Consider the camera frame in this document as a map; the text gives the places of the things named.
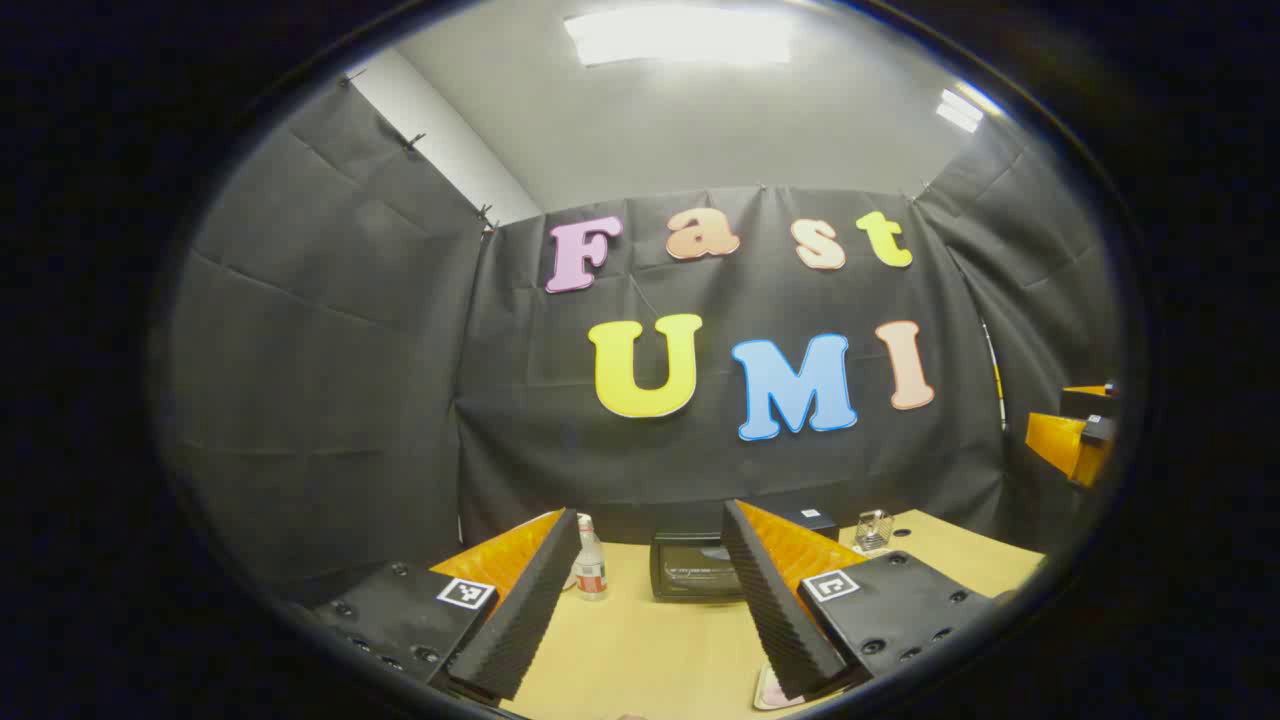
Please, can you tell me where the black backdrop cloth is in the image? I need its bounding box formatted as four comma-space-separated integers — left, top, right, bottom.
160, 80, 1126, 601

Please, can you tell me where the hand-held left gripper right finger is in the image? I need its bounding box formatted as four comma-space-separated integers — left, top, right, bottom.
720, 498, 999, 701

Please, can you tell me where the small bottle with red label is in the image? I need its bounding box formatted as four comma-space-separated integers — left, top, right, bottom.
575, 513, 609, 601

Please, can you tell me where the black electric oven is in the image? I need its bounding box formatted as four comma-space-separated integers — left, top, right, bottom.
650, 508, 841, 603

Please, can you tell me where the large ceiling light panel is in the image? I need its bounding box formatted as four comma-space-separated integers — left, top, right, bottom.
563, 8, 793, 68

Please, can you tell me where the cream speckled tray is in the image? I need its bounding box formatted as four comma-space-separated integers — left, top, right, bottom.
752, 665, 831, 712

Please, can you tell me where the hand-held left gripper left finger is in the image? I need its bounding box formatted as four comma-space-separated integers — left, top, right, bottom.
305, 508, 583, 701

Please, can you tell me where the small ceiling light panel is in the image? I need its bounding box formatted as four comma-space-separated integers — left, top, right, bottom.
936, 88, 986, 134

